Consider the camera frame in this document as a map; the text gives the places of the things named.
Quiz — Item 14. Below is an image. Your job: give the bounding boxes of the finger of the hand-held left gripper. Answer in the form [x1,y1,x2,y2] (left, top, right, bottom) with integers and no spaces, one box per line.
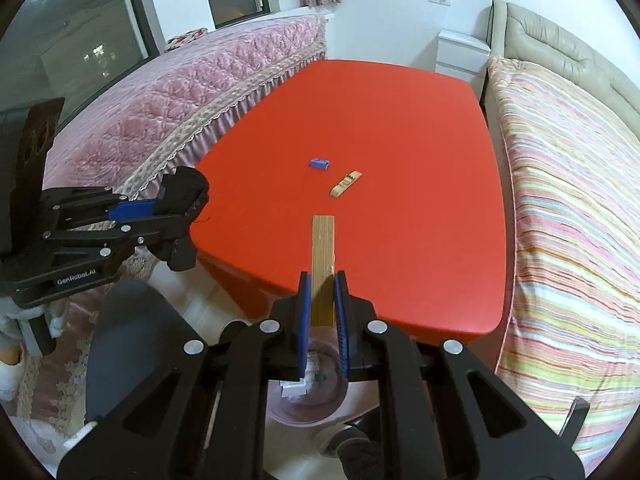
[39,185,166,228]
[42,212,193,262]

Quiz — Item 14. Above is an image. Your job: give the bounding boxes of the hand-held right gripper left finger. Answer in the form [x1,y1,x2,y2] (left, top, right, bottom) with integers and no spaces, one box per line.
[57,271,313,480]

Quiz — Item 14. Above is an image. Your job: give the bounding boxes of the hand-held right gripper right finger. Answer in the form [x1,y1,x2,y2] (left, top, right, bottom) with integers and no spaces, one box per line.
[334,270,586,480]

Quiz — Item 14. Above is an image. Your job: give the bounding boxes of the black sock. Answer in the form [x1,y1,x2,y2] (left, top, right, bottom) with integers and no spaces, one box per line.
[157,166,211,272]

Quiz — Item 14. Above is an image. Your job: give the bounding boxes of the wooden stick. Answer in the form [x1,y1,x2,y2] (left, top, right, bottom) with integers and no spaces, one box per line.
[311,215,336,328]

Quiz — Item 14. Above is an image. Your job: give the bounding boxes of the pink plastic bin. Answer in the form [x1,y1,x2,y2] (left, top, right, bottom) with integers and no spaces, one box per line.
[265,327,381,428]

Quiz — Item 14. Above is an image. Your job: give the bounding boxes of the person's left hand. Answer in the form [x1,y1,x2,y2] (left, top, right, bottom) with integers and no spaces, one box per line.
[0,294,68,342]

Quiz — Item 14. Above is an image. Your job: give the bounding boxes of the person's grey trouser leg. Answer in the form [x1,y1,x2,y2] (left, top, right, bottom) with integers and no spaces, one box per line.
[85,280,221,423]

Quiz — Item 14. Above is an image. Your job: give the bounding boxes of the pink patterned rug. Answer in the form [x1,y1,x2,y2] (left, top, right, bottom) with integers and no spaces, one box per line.
[0,255,166,461]

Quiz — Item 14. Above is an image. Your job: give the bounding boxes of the brown carved wooden chair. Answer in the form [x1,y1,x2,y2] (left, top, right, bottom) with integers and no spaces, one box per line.
[17,97,66,196]

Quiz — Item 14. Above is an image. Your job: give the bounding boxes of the pink quilted bedspread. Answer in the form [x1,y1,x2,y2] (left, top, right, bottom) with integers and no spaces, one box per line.
[42,14,328,281]

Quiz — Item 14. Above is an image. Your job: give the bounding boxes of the black slipper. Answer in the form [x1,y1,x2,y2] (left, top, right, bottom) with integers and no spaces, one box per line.
[336,427,396,480]

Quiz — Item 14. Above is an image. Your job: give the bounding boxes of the notched wooden piece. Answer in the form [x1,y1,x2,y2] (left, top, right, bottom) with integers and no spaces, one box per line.
[329,170,362,198]

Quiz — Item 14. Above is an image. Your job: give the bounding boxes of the red table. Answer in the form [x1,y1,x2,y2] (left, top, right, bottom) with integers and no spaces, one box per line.
[190,59,507,337]

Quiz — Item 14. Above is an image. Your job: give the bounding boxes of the pink patterned cushion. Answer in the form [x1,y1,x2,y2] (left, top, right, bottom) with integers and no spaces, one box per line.
[165,27,207,52]

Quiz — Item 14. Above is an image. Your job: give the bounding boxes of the large dark window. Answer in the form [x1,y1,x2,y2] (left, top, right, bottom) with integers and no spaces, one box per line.
[0,0,161,126]

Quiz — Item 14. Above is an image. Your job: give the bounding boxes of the striped bed with beige headboard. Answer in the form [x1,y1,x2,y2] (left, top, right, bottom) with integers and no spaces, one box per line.
[486,56,640,476]

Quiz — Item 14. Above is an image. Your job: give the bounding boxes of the dark slanted bar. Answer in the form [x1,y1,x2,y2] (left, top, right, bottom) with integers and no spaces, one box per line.
[560,396,591,441]

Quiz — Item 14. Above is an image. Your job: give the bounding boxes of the white nightstand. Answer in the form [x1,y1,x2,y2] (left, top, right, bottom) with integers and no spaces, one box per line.
[434,30,492,103]

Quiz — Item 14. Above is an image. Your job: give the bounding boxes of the beige padded headboard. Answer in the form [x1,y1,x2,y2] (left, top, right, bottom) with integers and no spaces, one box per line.
[484,0,640,143]

